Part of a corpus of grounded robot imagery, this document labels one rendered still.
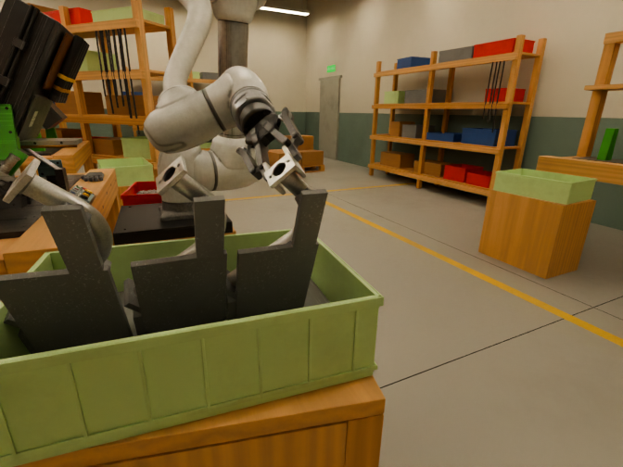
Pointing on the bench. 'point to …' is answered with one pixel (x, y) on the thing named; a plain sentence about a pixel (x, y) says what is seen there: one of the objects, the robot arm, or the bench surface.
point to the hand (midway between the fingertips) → (284, 170)
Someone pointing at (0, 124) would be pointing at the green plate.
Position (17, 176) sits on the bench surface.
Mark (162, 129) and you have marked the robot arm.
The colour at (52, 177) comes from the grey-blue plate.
